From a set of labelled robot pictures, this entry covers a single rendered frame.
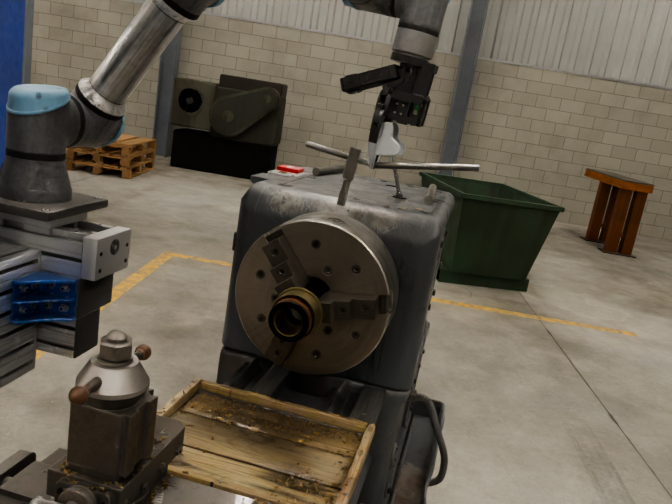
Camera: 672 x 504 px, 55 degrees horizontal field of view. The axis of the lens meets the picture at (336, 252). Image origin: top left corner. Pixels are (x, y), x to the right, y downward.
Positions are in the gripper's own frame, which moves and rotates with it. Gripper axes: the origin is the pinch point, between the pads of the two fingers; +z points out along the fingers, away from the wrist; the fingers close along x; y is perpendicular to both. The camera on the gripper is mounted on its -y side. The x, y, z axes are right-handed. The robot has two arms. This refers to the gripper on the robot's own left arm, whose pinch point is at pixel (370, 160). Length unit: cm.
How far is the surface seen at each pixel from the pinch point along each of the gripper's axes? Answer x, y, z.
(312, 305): -15.3, 0.9, 25.7
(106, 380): -65, -4, 24
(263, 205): 9.4, -23.2, 17.1
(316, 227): -4.7, -5.5, 14.5
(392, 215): 14.7, 3.9, 11.3
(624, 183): 815, 123, 19
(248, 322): -5.6, -14.1, 37.5
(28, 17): 308, -383, 4
